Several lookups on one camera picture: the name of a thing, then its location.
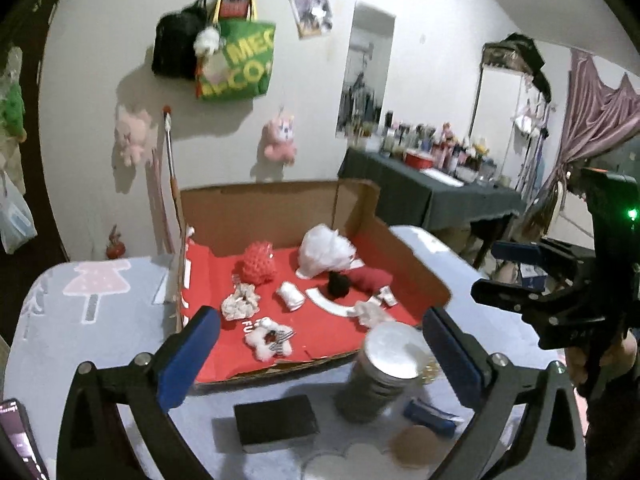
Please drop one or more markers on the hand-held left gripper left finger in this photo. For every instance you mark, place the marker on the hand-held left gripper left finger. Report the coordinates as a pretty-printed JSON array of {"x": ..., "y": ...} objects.
[{"x": 187, "y": 355}]

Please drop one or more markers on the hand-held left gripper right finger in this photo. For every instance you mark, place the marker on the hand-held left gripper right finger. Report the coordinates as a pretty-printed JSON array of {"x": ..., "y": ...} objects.
[{"x": 452, "y": 355}]

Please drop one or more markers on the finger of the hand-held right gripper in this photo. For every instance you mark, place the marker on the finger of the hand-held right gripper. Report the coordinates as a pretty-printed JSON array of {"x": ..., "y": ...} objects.
[
  {"x": 510, "y": 296},
  {"x": 515, "y": 251}
]

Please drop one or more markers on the beige scrunchie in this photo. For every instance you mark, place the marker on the beige scrunchie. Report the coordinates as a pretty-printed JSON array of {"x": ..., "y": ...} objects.
[{"x": 240, "y": 302}]

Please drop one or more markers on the white furry scrunchie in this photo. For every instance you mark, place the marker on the white furry scrunchie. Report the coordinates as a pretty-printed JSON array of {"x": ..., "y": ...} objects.
[{"x": 270, "y": 337}]

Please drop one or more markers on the white fluffy plush piece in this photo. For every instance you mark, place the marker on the white fluffy plush piece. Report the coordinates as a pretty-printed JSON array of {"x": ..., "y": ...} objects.
[{"x": 370, "y": 312}]

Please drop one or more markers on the black pom-pom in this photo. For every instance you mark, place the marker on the black pom-pom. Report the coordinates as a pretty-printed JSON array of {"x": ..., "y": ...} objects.
[{"x": 339, "y": 284}]

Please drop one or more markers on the cardboard box with red lining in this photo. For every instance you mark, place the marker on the cardboard box with red lining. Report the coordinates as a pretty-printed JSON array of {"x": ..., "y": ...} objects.
[{"x": 270, "y": 205}]

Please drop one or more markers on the person's right forearm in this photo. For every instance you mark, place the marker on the person's right forearm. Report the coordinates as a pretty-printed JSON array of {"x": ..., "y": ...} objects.
[{"x": 615, "y": 435}]

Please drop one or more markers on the person's right hand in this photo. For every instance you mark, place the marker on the person's right hand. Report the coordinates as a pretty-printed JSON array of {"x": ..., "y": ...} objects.
[{"x": 576, "y": 367}]

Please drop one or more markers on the small jar of gold beads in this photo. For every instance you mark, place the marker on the small jar of gold beads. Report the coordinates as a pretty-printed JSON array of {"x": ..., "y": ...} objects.
[{"x": 430, "y": 371}]

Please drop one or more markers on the silver metal tin can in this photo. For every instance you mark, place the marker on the silver metal tin can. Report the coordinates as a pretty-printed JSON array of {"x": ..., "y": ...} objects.
[{"x": 385, "y": 375}]

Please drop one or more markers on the beige powder puff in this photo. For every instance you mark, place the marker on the beige powder puff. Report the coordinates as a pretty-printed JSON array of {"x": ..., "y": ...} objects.
[{"x": 415, "y": 447}]

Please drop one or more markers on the table with dark green cloth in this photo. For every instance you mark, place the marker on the table with dark green cloth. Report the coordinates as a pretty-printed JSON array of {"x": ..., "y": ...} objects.
[{"x": 425, "y": 197}]

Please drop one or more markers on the black patterned box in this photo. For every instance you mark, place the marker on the black patterned box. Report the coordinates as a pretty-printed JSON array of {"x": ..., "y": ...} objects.
[{"x": 276, "y": 422}]

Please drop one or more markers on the red mesh bath ball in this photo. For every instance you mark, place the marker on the red mesh bath ball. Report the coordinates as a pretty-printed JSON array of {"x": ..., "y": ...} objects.
[{"x": 257, "y": 262}]

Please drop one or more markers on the pink curtain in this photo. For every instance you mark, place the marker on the pink curtain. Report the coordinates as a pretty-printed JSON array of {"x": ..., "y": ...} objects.
[{"x": 590, "y": 125}]

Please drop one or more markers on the small white rolled cloth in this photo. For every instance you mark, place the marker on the small white rolled cloth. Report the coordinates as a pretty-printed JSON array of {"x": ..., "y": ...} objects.
[{"x": 291, "y": 296}]

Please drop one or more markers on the row of bottles and cosmetics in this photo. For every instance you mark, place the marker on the row of bottles and cosmetics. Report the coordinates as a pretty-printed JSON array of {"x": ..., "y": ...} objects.
[{"x": 440, "y": 147}]

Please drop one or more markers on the red hanging ornament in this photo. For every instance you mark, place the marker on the red hanging ornament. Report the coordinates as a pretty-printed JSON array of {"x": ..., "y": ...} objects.
[{"x": 115, "y": 247}]

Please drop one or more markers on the red basin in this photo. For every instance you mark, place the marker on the red basin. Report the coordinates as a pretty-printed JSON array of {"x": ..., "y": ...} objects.
[{"x": 419, "y": 159}]

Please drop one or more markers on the white wardrobe rack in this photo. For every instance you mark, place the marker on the white wardrobe rack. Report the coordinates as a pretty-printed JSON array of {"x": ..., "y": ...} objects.
[{"x": 500, "y": 110}]

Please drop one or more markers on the white cloud-shaped pad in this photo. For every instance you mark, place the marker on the white cloud-shaped pad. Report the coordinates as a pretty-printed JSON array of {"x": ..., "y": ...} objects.
[{"x": 345, "y": 462}]

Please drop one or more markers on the white mesh bath ball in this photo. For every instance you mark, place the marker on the white mesh bath ball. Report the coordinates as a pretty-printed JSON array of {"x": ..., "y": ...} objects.
[{"x": 325, "y": 250}]

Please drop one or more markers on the smartphone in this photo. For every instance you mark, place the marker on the smartphone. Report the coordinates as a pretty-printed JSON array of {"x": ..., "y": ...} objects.
[{"x": 17, "y": 440}]

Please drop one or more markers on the dark storage case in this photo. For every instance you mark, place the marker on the dark storage case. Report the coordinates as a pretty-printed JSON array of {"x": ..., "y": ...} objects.
[{"x": 515, "y": 52}]

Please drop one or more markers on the translucent plastic bag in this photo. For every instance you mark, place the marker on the translucent plastic bag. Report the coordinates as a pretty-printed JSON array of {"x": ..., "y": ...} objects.
[{"x": 15, "y": 220}]

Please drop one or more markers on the pink plush toy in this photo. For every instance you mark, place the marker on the pink plush toy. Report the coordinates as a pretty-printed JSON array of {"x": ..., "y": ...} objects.
[{"x": 132, "y": 135}]

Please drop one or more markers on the pink plush rabbit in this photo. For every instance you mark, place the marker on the pink plush rabbit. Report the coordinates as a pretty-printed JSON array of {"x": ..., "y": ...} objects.
[{"x": 281, "y": 137}]

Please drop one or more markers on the beige hanging door organiser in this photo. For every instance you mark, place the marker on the beige hanging door organiser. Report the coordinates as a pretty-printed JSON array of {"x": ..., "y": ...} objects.
[{"x": 11, "y": 165}]

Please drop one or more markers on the dark wooden door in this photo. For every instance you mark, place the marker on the dark wooden door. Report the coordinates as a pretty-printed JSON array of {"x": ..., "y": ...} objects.
[{"x": 37, "y": 125}]

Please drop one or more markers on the green tote bag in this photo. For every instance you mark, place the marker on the green tote bag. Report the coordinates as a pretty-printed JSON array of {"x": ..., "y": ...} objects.
[{"x": 237, "y": 60}]

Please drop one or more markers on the green plush toy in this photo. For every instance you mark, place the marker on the green plush toy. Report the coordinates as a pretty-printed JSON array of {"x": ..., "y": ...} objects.
[{"x": 12, "y": 105}]

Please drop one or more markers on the black bag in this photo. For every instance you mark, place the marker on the black bag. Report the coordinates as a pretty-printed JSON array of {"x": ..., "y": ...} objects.
[{"x": 175, "y": 45}]

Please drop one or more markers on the red framed picture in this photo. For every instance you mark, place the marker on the red framed picture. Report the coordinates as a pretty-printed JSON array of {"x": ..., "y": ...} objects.
[{"x": 234, "y": 0}]

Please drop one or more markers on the wall mirror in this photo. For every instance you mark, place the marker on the wall mirror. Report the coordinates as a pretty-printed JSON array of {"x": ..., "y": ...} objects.
[{"x": 367, "y": 70}]

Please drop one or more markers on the photo collage wall poster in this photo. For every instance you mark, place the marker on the photo collage wall poster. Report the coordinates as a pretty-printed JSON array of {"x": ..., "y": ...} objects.
[{"x": 312, "y": 12}]

